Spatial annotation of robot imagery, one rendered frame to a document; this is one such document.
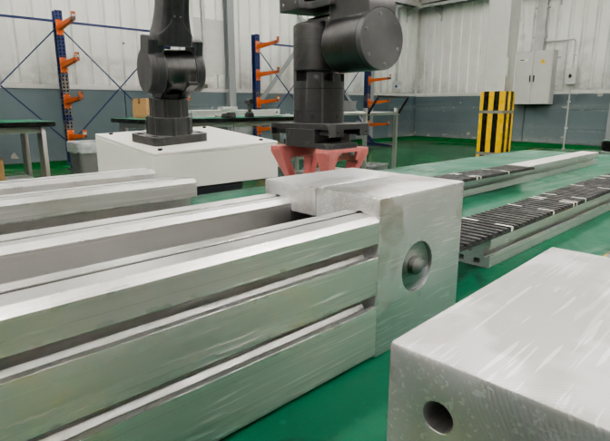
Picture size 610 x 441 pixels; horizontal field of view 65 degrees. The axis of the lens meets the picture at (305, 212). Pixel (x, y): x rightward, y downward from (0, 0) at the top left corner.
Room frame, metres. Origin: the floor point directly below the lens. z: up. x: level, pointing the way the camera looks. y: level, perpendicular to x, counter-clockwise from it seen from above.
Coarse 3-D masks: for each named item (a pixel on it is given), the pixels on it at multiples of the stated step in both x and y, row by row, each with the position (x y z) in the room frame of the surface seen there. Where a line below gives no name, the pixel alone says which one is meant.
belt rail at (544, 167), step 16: (544, 160) 1.02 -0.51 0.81; (560, 160) 1.03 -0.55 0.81; (576, 160) 1.10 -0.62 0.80; (592, 160) 1.20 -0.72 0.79; (496, 176) 0.83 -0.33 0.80; (512, 176) 0.89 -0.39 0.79; (528, 176) 0.93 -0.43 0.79; (544, 176) 0.98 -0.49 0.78; (464, 192) 0.76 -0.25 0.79; (480, 192) 0.79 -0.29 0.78
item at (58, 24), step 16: (16, 16) 6.74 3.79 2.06; (64, 32) 7.14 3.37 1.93; (64, 48) 7.07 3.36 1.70; (80, 48) 7.27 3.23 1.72; (64, 64) 6.91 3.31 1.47; (96, 64) 7.41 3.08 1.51; (64, 80) 7.04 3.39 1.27; (112, 80) 7.55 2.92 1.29; (64, 96) 7.02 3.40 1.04; (80, 96) 6.59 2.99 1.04; (112, 96) 7.52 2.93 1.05; (128, 96) 7.71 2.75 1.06; (32, 112) 6.78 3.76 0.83; (64, 112) 7.01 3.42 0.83; (64, 128) 7.10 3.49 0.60
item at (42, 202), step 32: (0, 192) 0.36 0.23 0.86; (32, 192) 0.33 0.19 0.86; (64, 192) 0.33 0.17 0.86; (96, 192) 0.34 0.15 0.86; (128, 192) 0.35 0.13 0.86; (160, 192) 0.37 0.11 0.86; (192, 192) 0.39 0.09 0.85; (0, 224) 0.30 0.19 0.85; (32, 224) 0.32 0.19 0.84; (64, 224) 0.33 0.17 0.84
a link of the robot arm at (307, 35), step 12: (300, 24) 0.54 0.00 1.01; (312, 24) 0.53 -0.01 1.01; (324, 24) 0.53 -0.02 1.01; (300, 36) 0.54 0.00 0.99; (312, 36) 0.53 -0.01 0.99; (300, 48) 0.54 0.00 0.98; (312, 48) 0.53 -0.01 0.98; (300, 60) 0.54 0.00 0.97; (312, 60) 0.53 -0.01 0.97; (324, 60) 0.53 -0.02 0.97; (312, 72) 0.54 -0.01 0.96; (324, 72) 0.54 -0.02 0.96; (336, 72) 0.57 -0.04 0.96
